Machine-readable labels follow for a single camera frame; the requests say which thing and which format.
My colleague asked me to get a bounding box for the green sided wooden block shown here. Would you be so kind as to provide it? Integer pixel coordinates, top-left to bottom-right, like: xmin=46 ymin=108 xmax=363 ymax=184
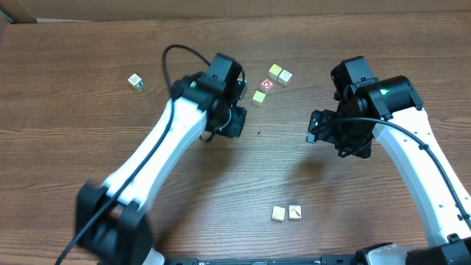
xmin=128 ymin=74 xmax=144 ymax=91

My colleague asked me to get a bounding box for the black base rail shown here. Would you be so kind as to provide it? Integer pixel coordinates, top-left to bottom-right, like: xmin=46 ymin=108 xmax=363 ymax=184
xmin=164 ymin=255 xmax=361 ymax=265

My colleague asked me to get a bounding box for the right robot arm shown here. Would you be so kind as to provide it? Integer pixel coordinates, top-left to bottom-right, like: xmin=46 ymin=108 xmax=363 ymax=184
xmin=306 ymin=76 xmax=470 ymax=264

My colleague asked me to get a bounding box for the white block with lines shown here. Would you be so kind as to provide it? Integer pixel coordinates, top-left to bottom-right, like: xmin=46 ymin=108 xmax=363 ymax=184
xmin=277 ymin=69 xmax=292 ymax=86

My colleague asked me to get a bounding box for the yellow letter U block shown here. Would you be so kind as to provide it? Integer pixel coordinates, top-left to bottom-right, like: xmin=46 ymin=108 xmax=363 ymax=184
xmin=252 ymin=91 xmax=266 ymax=107

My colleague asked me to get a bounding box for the hammer picture wooden block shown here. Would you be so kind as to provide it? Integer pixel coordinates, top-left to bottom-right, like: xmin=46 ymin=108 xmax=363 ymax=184
xmin=288 ymin=205 xmax=302 ymax=220

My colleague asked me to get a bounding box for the plain yellow wooden block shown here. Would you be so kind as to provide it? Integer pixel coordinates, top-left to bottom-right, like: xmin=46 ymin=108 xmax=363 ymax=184
xmin=272 ymin=206 xmax=286 ymax=222

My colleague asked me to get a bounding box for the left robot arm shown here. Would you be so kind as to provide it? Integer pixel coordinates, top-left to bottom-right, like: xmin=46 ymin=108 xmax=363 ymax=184
xmin=70 ymin=71 xmax=247 ymax=264

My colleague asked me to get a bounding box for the red letter block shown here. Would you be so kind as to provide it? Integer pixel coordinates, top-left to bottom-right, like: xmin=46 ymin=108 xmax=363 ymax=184
xmin=259 ymin=78 xmax=275 ymax=94

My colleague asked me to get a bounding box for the yellow top block far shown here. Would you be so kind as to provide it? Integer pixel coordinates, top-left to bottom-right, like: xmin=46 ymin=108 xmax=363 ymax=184
xmin=268 ymin=64 xmax=283 ymax=81

